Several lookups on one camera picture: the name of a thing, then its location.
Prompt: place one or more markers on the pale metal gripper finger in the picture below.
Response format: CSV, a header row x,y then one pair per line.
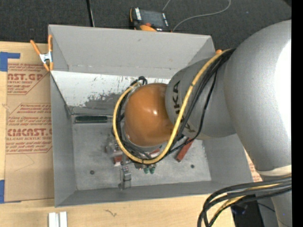
x,y
125,180
111,148

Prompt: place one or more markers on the red-brown flat block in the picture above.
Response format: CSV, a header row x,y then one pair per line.
x,y
182,151

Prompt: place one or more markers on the brown cardboard board, red print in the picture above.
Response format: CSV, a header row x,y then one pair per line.
x,y
26,169

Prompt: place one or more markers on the dark green flat block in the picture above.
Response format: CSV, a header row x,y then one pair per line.
x,y
91,119

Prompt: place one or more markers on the grey metal bin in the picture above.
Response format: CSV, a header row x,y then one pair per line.
x,y
99,157

